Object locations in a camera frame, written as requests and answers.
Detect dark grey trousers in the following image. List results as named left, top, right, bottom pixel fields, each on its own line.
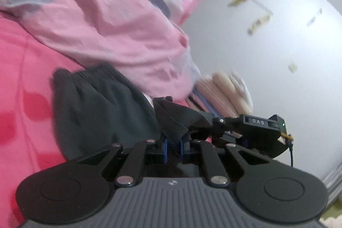
left=52, top=64, right=213, bottom=160

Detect beige folded cloth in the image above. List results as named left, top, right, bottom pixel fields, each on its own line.
left=212, top=72, right=253, bottom=115

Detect cream white folded cloth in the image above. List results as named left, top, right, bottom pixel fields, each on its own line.
left=229, top=71, right=253, bottom=111

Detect blue folded cloth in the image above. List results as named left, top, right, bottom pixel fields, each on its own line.
left=189, top=88, right=220, bottom=118

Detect pink floral fleece blanket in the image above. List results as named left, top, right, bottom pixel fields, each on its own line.
left=1, top=12, right=82, bottom=227

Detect pink patterned duvet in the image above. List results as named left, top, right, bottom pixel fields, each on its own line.
left=1, top=0, right=199, bottom=100

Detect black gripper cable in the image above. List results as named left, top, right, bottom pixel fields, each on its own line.
left=288, top=139, right=295, bottom=167

